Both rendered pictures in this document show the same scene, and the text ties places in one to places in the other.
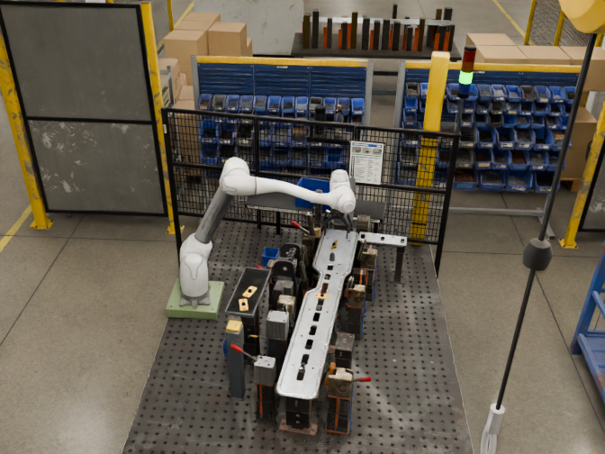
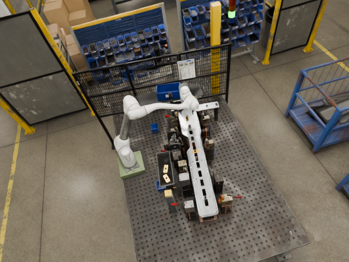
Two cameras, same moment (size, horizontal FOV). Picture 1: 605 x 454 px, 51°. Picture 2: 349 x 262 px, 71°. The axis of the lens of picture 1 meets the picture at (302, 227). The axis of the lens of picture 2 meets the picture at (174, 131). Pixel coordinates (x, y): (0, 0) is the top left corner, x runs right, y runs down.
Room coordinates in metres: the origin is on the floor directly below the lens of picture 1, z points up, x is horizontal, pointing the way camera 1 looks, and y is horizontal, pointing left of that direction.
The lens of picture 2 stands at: (1.27, 0.29, 3.26)
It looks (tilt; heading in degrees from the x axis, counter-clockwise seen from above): 52 degrees down; 351
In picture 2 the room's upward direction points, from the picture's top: 12 degrees counter-clockwise
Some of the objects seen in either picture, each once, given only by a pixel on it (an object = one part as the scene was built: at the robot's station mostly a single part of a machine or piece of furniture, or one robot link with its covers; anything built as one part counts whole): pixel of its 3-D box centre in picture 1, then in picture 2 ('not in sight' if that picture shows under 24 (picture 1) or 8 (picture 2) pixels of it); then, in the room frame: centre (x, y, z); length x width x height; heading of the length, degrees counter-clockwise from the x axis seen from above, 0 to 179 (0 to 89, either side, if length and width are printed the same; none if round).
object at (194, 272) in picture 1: (194, 272); (126, 156); (2.94, 0.62, 0.92); 0.18 x 0.16 x 0.22; 10
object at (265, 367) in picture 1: (265, 389); (190, 210); (2.10, 0.16, 0.88); 0.11 x 0.10 x 0.36; 79
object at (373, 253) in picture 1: (367, 275); (205, 126); (3.01, -0.39, 0.87); 0.12 x 0.09 x 0.35; 79
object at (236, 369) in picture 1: (236, 362); (171, 202); (2.23, 0.31, 0.92); 0.08 x 0.08 x 0.44; 79
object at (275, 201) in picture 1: (315, 204); (167, 96); (3.57, -0.08, 1.01); 0.90 x 0.22 x 0.03; 79
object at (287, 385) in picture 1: (322, 299); (196, 153); (2.63, -0.11, 1.00); 1.38 x 0.22 x 0.02; 169
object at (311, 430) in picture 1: (298, 406); (207, 213); (2.03, 0.01, 0.84); 0.18 x 0.06 x 0.29; 79
